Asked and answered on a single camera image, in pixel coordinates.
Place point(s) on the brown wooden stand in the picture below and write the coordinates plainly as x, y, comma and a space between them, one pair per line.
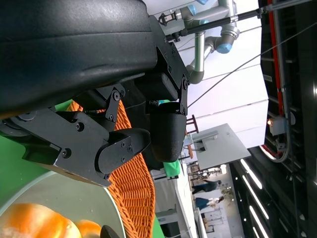
193, 124

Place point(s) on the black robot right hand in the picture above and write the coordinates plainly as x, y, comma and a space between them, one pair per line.
109, 233

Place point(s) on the plain green tablecloth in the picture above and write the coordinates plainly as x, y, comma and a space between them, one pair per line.
15, 168

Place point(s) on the green cloth with blue print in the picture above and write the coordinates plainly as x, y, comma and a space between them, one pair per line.
173, 169

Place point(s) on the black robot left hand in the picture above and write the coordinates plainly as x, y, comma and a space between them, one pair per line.
62, 49

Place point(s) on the person in dark clothes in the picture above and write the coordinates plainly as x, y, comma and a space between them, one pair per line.
208, 186

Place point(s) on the grey-green bowl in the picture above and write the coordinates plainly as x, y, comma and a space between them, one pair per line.
74, 193

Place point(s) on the grey flat panel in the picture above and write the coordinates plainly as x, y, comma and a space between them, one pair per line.
220, 146

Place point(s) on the person in teal top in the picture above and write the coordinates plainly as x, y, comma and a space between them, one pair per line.
205, 202

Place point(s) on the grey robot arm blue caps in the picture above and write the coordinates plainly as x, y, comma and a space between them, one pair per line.
188, 11
199, 49

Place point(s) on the orange wicker basket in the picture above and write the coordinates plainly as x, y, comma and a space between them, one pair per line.
133, 193

